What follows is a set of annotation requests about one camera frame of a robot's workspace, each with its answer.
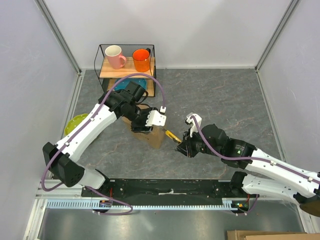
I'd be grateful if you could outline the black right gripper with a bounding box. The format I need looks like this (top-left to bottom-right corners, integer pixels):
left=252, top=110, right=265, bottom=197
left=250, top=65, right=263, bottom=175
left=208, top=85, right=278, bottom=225
left=174, top=126, right=222, bottom=157

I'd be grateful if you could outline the yellow utility knife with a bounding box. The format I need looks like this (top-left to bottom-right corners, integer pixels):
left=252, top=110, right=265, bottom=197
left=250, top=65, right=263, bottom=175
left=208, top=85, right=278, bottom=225
left=164, top=130, right=181, bottom=144

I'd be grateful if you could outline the brown cardboard express box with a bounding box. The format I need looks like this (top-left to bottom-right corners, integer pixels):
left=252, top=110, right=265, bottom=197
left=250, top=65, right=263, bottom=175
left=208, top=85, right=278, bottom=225
left=121, top=117, right=165, bottom=149

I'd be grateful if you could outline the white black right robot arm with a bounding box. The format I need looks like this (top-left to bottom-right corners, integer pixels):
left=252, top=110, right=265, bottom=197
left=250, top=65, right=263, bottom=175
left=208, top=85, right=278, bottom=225
left=176, top=124, right=320, bottom=217

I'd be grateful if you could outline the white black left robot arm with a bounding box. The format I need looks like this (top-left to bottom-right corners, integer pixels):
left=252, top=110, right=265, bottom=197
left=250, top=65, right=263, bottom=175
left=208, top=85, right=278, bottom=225
left=42, top=81, right=146, bottom=197

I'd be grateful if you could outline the blue dotted plate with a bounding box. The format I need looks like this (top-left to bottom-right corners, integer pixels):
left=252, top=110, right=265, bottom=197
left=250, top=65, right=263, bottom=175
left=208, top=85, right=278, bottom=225
left=114, top=78, right=147, bottom=91

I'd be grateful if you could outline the green dotted plate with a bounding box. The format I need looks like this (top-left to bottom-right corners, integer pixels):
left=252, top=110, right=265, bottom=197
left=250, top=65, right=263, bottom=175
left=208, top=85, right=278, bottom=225
left=64, top=113, right=88, bottom=136

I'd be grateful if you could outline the orange ceramic mug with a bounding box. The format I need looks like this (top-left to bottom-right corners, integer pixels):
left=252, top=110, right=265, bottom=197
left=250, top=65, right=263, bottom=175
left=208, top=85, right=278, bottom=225
left=132, top=48, right=151, bottom=73

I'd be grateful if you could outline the pink ceramic mug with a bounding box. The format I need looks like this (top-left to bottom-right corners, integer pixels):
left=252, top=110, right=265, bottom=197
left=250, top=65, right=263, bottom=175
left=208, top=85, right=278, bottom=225
left=104, top=45, right=127, bottom=70

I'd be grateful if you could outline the cardboard sheet in corner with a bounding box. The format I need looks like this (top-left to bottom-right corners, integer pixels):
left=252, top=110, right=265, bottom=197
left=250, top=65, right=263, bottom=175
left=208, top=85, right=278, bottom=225
left=226, top=230, right=320, bottom=240

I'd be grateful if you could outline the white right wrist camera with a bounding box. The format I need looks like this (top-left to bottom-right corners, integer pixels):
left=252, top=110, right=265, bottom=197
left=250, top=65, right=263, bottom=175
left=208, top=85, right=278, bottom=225
left=185, top=112, right=202, bottom=137

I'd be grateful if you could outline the black wire wooden shelf rack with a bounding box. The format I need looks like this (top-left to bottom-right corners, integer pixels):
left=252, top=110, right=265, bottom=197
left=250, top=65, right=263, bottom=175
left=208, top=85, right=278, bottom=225
left=93, top=44, right=157, bottom=93

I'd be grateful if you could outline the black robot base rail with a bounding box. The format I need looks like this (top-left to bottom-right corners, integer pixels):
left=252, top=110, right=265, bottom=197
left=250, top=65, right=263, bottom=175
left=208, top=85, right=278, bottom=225
left=97, top=178, right=256, bottom=207

